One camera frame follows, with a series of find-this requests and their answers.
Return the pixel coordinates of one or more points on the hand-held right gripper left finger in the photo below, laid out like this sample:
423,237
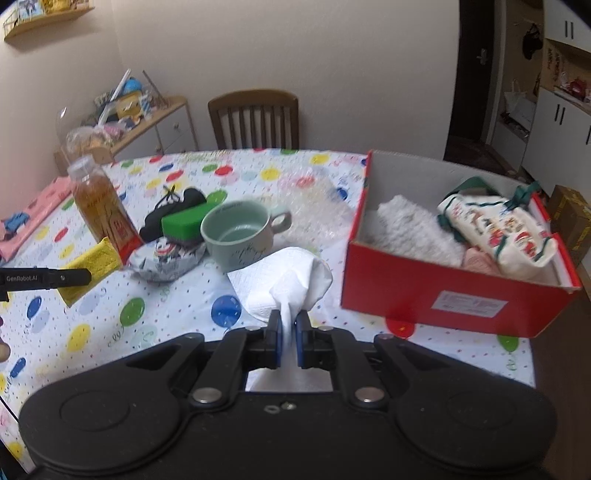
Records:
276,339

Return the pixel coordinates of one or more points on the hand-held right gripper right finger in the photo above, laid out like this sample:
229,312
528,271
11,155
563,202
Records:
302,341

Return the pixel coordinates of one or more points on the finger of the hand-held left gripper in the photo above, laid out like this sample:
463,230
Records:
55,279

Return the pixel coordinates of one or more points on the yellow cloth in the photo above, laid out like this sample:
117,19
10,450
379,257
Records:
99,263

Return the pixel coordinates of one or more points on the white paper napkin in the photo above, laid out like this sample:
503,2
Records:
286,277

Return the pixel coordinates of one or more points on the red cardboard box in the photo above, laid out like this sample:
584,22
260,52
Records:
378,272

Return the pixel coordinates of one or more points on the black fabric pouch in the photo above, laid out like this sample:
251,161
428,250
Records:
152,226

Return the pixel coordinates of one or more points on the clear bubble wrap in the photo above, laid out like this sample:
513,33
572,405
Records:
318,203

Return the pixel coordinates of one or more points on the green sponge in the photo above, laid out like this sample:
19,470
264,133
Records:
184,221

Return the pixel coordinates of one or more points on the white fluffy towel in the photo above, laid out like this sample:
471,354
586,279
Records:
406,226

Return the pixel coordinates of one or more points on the pink mesh bath pouf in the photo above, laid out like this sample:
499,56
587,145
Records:
478,261

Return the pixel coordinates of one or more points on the festive print cloth bag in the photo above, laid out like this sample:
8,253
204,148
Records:
498,235

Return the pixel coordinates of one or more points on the pink cloth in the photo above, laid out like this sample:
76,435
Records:
41,203

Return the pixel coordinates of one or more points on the amber tea bottle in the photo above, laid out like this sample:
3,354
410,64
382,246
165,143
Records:
101,207

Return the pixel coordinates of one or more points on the pale green ceramic mug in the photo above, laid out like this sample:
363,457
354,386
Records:
240,254

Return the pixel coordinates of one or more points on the polka dot tablecloth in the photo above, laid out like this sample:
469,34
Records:
184,314

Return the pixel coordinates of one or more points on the silver snack wrapper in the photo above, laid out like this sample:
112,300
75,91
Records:
161,261

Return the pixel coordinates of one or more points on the wooden side cabinet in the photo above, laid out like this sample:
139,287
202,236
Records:
171,134

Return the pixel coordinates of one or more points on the pile of toys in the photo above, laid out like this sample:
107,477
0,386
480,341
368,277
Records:
127,104

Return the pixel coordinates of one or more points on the wooden dining chair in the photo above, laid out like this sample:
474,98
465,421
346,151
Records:
254,99

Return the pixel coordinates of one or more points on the brown cardboard box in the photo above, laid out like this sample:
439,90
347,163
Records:
572,221

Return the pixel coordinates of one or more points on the white tote bag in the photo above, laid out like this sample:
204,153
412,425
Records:
519,110

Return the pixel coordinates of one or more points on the white lower cabinet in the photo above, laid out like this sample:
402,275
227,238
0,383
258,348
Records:
554,147

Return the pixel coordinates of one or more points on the white cabinet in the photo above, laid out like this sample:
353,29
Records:
554,147
570,23

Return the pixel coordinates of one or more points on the dark entrance door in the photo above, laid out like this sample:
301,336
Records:
475,69

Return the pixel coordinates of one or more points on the black hanging bag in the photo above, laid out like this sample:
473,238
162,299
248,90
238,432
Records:
532,41

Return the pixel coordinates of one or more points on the white upper cabinet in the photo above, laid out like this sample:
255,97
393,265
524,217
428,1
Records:
570,23

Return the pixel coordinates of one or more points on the wooden wall shelf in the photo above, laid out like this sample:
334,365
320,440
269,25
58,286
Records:
46,21

